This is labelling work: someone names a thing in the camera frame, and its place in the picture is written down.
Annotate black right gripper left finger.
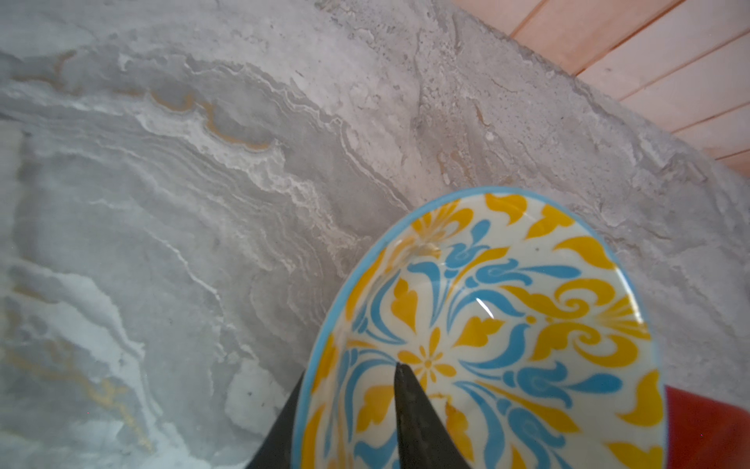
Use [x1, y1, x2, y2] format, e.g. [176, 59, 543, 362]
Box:
[245, 374, 305, 469]

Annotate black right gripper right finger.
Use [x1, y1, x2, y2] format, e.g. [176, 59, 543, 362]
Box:
[394, 363, 470, 469]

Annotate yellow blue patterned bowl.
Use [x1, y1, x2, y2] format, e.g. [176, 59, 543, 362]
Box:
[291, 187, 668, 468]

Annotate red tape dispenser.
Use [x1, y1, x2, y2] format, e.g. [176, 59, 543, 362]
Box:
[666, 386, 750, 469]

